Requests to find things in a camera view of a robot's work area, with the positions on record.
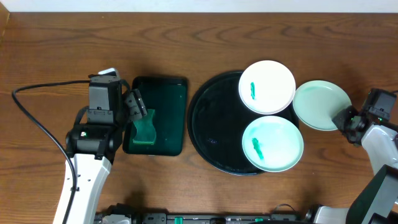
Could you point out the black round tray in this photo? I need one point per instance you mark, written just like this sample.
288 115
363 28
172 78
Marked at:
216 121

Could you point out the mint plate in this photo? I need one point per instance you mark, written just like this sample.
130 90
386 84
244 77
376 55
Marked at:
272 144
317 102

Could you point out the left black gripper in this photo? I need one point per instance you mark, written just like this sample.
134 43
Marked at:
135 104

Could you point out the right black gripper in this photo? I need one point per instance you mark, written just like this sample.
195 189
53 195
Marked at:
342 119

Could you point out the green sponge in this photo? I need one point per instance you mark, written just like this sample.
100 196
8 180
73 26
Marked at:
145 130

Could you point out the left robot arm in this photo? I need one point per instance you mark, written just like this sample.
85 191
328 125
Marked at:
91 148

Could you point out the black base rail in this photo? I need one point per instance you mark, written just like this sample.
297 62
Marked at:
163 218

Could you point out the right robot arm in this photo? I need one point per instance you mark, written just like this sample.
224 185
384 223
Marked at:
378 138

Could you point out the black rectangular tray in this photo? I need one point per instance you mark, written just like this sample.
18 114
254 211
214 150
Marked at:
168 97

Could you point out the white plate top right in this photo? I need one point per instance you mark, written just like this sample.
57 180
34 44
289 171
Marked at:
267 87

